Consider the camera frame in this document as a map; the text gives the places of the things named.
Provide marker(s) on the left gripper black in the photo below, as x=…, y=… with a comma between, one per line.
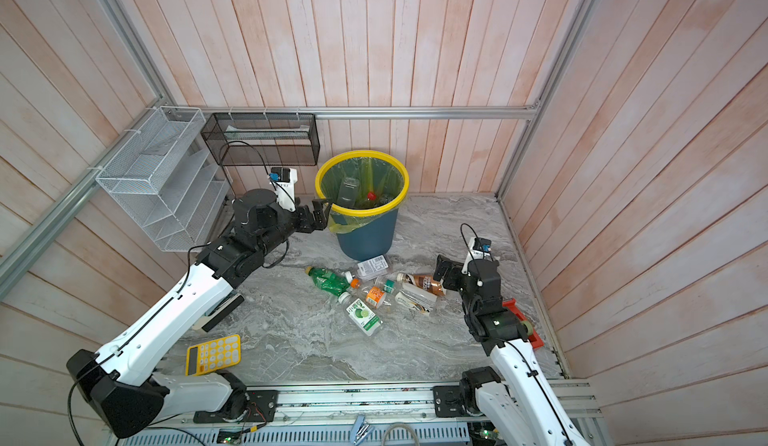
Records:
x=320, y=218

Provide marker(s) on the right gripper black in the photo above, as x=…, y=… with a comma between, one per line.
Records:
x=443, y=268

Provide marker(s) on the white label bottle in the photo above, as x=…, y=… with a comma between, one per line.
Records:
x=415, y=298

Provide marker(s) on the green plastic bottle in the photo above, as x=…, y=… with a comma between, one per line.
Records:
x=328, y=281

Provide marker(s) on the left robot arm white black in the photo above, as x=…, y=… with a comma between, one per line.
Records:
x=119, y=380

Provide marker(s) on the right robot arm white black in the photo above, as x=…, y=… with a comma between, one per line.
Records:
x=513, y=393

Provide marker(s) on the teal bin with yellow rim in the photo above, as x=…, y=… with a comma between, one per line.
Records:
x=370, y=241

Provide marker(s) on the yellow bin liner bag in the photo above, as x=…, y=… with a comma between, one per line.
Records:
x=362, y=186

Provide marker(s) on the orange label small bottle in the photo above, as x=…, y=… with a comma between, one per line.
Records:
x=378, y=292

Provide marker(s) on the red flat box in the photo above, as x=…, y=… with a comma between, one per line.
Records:
x=532, y=336

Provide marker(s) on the lime label juice bottle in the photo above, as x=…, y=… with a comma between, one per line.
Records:
x=368, y=322

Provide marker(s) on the yellow calculator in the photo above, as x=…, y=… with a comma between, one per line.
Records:
x=213, y=355

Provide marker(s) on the blue metal clip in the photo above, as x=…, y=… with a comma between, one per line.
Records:
x=360, y=430

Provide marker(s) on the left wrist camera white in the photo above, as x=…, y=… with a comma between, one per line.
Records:
x=283, y=180

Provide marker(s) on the black mesh wall basket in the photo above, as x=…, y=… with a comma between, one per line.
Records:
x=257, y=139

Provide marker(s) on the white wire mesh shelf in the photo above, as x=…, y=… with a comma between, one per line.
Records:
x=171, y=188

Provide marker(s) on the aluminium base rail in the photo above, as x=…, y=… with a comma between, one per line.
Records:
x=324, y=414

